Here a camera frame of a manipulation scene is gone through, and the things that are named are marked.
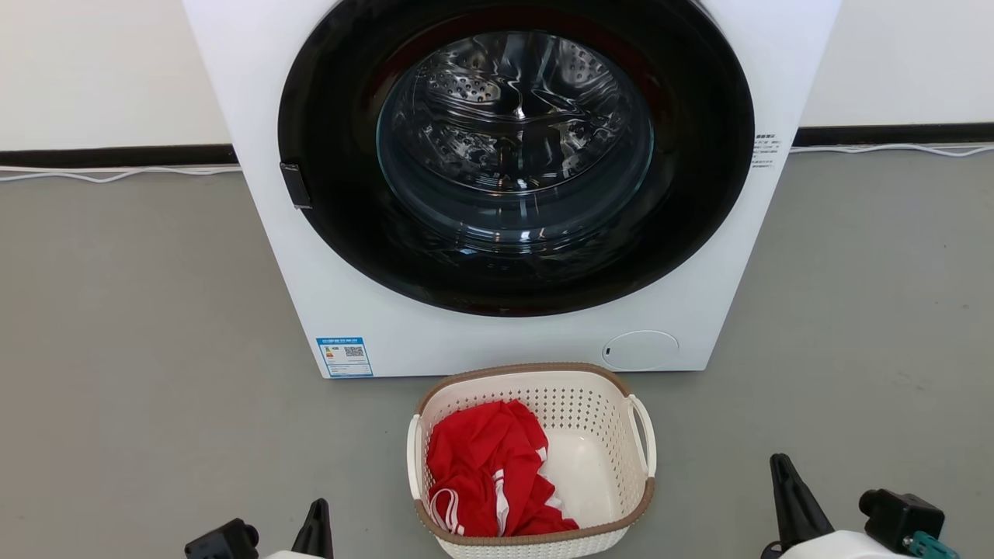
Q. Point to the round black washer door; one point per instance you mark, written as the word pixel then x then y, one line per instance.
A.
pixel 334 155

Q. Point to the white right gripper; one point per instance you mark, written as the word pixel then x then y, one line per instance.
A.
pixel 839 546

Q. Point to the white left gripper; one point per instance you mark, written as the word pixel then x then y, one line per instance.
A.
pixel 278 556

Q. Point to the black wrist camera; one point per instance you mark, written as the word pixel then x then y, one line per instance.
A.
pixel 221 541
pixel 901 516

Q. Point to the steel washer drum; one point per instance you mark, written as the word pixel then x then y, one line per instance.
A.
pixel 512 124

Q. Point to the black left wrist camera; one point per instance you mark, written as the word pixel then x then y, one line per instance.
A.
pixel 221 541

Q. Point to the cream perforated laundry basket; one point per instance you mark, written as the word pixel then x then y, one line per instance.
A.
pixel 598 481

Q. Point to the round white filter cover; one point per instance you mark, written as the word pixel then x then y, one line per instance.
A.
pixel 641 350

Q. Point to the teal green wrist piece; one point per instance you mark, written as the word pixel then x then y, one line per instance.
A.
pixel 930 548

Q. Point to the blue energy label sticker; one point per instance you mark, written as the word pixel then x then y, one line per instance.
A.
pixel 345 357

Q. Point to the small printed sticker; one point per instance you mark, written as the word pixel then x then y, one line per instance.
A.
pixel 765 151

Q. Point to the white front-load washing machine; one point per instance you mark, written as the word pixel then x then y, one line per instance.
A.
pixel 256 116

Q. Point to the red garment with white stripes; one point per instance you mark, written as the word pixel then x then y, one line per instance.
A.
pixel 481 458

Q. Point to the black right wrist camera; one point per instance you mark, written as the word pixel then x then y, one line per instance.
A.
pixel 901 516

